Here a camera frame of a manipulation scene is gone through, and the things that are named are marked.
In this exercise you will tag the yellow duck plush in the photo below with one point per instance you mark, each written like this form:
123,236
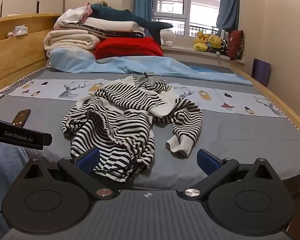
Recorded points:
200,42

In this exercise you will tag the person's blue fleece clothing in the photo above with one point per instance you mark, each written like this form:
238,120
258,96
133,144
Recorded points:
5,175

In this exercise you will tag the small figurine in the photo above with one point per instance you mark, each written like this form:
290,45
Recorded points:
9,35

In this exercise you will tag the black white striped plush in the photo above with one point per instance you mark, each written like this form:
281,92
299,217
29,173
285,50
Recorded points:
223,47

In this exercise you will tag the white plush toy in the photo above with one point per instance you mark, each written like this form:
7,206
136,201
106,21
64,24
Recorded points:
168,37

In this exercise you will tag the dark remote control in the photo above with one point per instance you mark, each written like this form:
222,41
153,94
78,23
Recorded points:
21,117

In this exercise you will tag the purple bag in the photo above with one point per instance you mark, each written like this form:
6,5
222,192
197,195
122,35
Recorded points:
261,72

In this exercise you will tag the light blue sheet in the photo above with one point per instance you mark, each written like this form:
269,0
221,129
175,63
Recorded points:
140,65

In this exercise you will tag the black white striped sweater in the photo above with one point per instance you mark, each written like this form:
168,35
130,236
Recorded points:
130,97

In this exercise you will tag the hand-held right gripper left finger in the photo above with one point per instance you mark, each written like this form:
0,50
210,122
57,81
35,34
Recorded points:
88,158

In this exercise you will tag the tissue pack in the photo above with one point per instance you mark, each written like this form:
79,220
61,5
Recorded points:
20,29

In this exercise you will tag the cream folded blanket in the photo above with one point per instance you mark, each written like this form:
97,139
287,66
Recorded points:
70,40

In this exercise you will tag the blue curtain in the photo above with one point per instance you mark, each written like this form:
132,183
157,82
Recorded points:
228,5
143,5

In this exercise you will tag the white and pink cloth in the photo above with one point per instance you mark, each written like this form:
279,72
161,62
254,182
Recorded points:
73,13

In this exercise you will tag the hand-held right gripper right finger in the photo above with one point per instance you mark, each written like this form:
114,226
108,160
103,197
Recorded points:
208,161

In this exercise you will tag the red blanket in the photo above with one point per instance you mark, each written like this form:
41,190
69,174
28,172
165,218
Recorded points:
127,47

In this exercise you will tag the dark red cushion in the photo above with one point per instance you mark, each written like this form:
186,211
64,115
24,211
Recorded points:
235,44

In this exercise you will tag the black white striped pants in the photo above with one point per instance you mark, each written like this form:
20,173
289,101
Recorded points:
115,135

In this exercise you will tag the white windowsill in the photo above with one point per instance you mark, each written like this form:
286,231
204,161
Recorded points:
190,52

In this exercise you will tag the dark blue shark plush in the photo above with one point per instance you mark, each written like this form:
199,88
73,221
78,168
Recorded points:
120,15

